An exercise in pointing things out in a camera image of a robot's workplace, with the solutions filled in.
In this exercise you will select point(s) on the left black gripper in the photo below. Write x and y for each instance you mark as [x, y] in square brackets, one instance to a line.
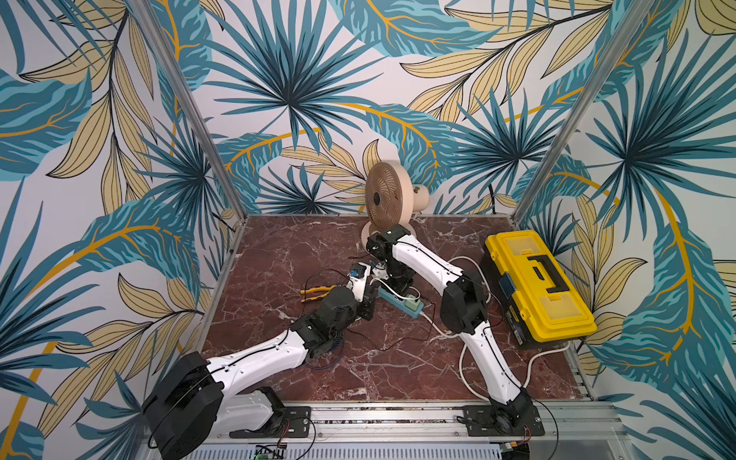
[368, 302]

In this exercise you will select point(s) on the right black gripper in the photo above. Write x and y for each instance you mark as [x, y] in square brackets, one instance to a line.
[400, 282]

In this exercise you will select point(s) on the teal white power strip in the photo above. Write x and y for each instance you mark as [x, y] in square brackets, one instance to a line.
[411, 305]

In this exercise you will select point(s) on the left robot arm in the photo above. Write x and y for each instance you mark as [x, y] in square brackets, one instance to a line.
[207, 397]

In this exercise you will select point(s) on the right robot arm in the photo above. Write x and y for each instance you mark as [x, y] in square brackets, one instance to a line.
[463, 312]

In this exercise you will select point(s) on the dark blue handheld fan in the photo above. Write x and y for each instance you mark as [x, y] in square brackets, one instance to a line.
[330, 359]

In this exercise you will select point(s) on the beige desk fan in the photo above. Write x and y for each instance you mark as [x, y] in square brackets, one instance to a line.
[391, 198]

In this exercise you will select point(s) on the yellow black toolbox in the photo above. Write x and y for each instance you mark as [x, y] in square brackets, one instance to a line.
[539, 303]

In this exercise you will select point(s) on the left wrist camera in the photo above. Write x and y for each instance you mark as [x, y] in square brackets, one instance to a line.
[359, 282]

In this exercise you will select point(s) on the yellow handled pliers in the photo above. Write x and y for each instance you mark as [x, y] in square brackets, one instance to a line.
[315, 293]

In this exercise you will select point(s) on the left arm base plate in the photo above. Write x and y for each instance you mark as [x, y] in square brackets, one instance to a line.
[289, 422]

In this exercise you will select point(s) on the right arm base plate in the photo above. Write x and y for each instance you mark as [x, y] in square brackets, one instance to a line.
[496, 421]

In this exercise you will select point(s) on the aluminium front rail frame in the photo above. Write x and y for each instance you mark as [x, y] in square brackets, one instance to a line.
[431, 430]

